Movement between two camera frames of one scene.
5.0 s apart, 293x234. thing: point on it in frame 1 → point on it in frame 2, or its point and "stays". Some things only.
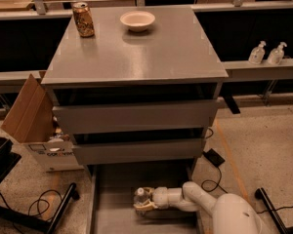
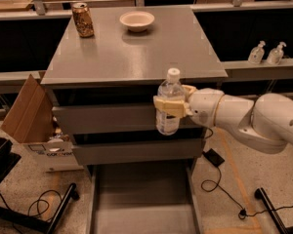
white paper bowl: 138,20 stays
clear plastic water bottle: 141,198 → 172,89
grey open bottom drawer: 113,208 stays
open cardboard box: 33,123 stays
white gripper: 160,198 → 203,107
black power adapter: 214,157 stays
